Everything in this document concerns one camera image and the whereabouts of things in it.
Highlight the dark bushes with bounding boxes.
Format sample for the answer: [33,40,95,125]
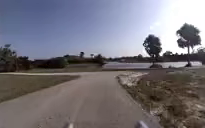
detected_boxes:
[0,43,33,74]

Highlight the robot's own part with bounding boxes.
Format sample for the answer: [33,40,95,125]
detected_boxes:
[66,122,75,128]
[134,120,150,128]

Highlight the tall thin-trunked tree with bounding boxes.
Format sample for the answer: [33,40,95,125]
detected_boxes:
[175,22,202,68]

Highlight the dry grass field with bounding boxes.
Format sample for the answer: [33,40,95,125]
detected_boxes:
[0,73,81,108]

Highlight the patchy dry grass ground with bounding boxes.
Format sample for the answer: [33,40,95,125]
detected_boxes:
[115,66,205,128]

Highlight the distant tree line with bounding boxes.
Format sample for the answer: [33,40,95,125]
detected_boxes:
[105,46,205,66]

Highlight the small round-crowned tree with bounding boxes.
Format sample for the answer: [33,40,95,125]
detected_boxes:
[142,34,163,69]

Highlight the distant hedge and trees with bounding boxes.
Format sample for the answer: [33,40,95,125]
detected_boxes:
[31,51,106,69]

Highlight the lake water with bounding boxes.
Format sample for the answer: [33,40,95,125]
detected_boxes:
[102,60,204,70]

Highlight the distant grass strip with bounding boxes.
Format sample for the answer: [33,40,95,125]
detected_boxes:
[22,63,105,74]

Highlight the grey paved path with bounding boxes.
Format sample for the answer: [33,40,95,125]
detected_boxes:
[0,70,164,128]

